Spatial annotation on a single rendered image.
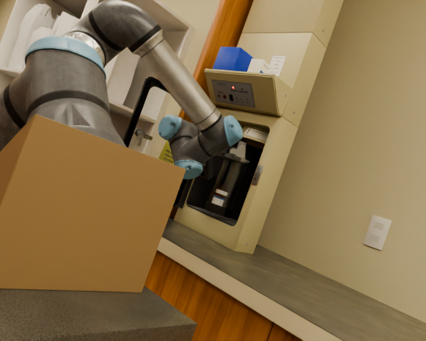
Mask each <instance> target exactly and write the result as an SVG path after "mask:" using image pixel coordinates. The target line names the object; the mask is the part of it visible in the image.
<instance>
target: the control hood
mask: <svg viewBox="0 0 426 341"><path fill-rule="evenodd" d="M204 72H205V75H206V81H207V85H208V90H209V94H210V99H211V101H212V103H213V104H214V105H215V106H223V107H228V108H235V109H240V110H247V111H251V112H259V113H263V114H271V115H275V116H282V115H283V112H284V109H285V106H286V104H287V100H288V99H289V95H290V93H291V87H289V86H288V85H287V84H286V83H284V82H283V81H282V80H281V79H280V78H279V77H277V76H276V75H275V74H267V73H258V72H242V71H232V70H216V69H207V68H206V69H205V70H204ZM212 80H219V81H231V82H238V83H250V84H252V91H253V95H254V103H255V108H252V107H247V106H239V105H235V104H227V103H222V102H217V101H216V98H215V94H214V89H213V85H212Z"/></svg>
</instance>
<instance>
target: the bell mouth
mask: <svg viewBox="0 0 426 341"><path fill-rule="evenodd" d="M242 131H243V137H242V139H240V141H242V142H244V143H247V144H249V145H252V146H254V147H257V148H260V149H262V150H263V149H264V146H265V143H266V140H267V138H268V134H269V132H270V131H269V130H266V129H263V128H261V127H257V126H254V125H250V124H246V125H245V126H244V127H243V128H242Z"/></svg>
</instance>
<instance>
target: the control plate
mask: <svg viewBox="0 0 426 341"><path fill-rule="evenodd" d="M212 85H213V89H214V94H215V98H216V101H217V102H222V103H227V104H235V105H239V106H247V107H252V108H255V103H254V95H253V91H252V84H250V83H238V82H231V81H219V80H212ZM232 86H234V89H233V88H232ZM242 87H243V90H241V88H242ZM218 95H220V97H218ZM223 95H226V97H227V98H226V99H224V98H223ZM229 95H233V101H230V97H229ZM236 97H238V99H236ZM241 98H243V100H241ZM247 98H248V101H246V99H247Z"/></svg>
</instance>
